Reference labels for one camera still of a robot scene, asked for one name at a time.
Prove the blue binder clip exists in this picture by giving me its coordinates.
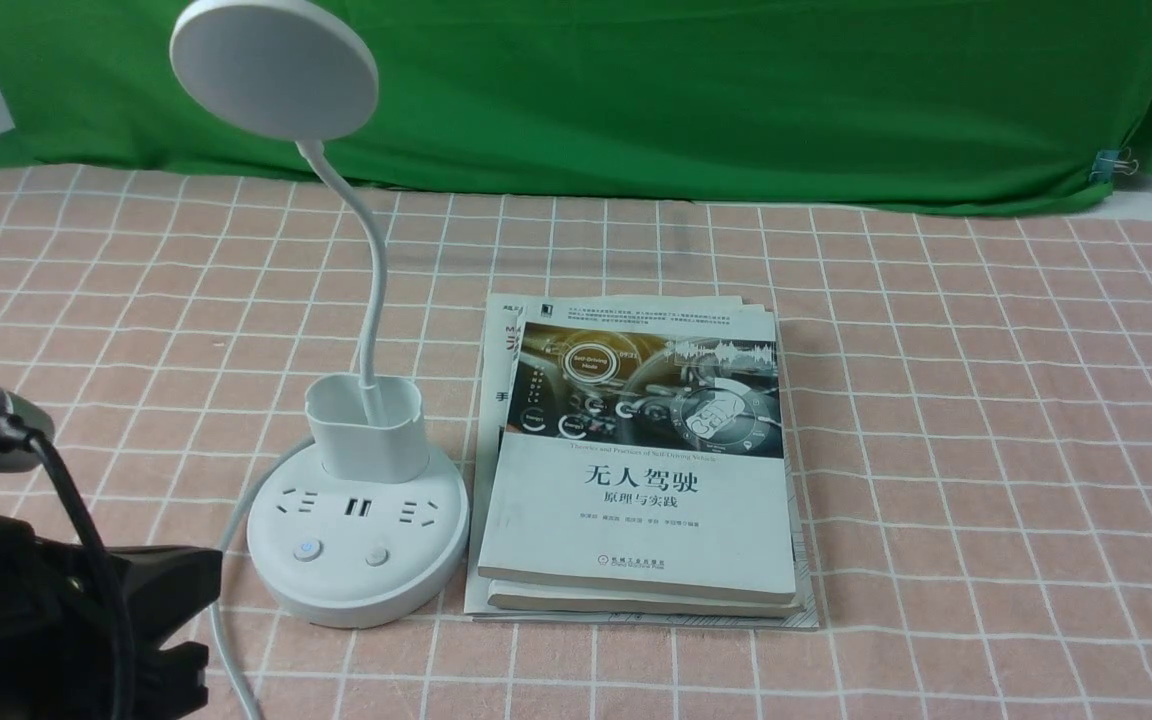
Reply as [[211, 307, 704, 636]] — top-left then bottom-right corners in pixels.
[[1087, 147, 1139, 184]]

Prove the white lamp power cable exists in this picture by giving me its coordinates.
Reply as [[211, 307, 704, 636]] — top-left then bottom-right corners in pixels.
[[209, 437, 314, 720]]

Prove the top white self-driving book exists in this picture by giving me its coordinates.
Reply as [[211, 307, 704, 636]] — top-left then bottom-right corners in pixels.
[[477, 308, 798, 605]]

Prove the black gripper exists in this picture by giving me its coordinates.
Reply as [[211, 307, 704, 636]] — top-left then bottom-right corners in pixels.
[[0, 516, 223, 719]]

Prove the pink checkered tablecloth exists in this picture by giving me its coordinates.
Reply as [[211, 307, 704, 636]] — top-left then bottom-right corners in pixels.
[[0, 167, 1152, 719]]

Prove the bottom book in stack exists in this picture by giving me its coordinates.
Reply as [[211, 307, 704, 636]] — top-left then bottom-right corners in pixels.
[[463, 293, 820, 632]]

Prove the green backdrop cloth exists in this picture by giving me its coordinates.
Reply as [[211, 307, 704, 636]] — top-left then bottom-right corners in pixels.
[[0, 0, 1152, 217]]

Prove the white desk lamp with sockets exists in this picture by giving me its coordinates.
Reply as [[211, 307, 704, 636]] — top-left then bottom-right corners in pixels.
[[169, 1, 470, 629]]

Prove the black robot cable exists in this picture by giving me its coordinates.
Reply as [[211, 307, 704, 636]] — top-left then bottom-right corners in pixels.
[[0, 412, 135, 720]]

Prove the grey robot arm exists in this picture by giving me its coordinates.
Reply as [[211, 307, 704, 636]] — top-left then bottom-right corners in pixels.
[[0, 387, 223, 719]]

